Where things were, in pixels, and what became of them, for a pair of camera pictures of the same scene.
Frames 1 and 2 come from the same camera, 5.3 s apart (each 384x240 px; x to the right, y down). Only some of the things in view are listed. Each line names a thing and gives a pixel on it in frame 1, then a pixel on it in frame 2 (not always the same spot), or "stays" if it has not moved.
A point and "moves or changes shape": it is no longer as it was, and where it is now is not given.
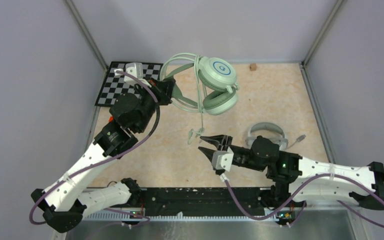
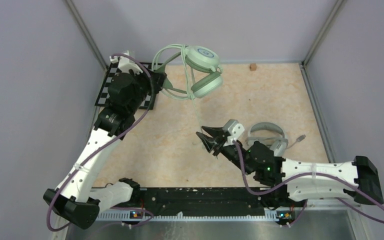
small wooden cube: (253, 67) stays
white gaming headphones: (249, 140) stays
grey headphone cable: (298, 140) stays
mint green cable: (192, 133) -> (186, 75)
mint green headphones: (217, 82) moves or changes shape
